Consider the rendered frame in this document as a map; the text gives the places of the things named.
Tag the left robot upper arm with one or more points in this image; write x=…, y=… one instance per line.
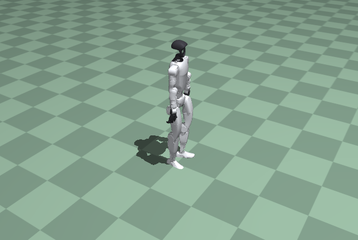
x=189, y=74

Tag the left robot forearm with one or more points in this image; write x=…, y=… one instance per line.
x=187, y=88

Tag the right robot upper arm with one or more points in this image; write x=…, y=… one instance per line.
x=172, y=73

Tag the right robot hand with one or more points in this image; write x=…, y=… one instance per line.
x=172, y=117

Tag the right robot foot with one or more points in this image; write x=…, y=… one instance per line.
x=174, y=164

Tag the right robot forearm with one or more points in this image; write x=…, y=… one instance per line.
x=172, y=97

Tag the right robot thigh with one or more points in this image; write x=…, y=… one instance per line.
x=177, y=125

